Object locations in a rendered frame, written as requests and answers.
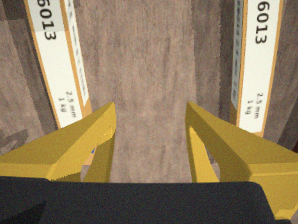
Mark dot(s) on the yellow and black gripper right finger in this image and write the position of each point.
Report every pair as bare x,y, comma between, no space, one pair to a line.
241,156

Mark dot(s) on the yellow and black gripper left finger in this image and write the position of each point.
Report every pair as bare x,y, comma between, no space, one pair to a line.
59,156

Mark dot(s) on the dark red rectangular block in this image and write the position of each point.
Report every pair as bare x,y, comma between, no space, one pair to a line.
295,149

